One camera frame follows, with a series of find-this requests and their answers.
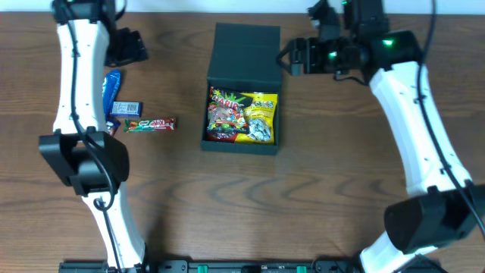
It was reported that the black gift box with lid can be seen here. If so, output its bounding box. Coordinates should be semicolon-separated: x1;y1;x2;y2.
201;23;282;155

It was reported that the small blue silver box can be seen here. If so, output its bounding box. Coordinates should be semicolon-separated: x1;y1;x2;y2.
110;102;142;118

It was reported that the yellow Hacks candy bag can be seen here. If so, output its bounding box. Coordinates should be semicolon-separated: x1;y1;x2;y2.
235;93;278;145

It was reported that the purple Dairy Milk bar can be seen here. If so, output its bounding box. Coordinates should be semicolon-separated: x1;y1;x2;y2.
106;118;120;137

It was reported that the red Hacks candy bag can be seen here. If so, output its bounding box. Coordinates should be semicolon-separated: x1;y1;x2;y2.
206;131;238;143

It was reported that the black Haribo candy bag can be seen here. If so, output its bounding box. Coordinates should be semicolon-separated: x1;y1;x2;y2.
206;86;253;133

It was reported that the blue Oreo cookie pack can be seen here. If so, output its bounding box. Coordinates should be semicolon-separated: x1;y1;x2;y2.
102;69;121;117

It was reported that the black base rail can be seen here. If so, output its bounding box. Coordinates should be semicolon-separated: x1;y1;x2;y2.
57;259;363;273

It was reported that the red green KitKat bar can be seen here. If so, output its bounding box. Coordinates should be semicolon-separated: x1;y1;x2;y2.
124;118;177;133

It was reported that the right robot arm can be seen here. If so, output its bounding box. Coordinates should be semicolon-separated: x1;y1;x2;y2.
281;0;484;272

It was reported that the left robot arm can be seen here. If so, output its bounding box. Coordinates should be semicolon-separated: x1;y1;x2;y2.
39;0;149;272

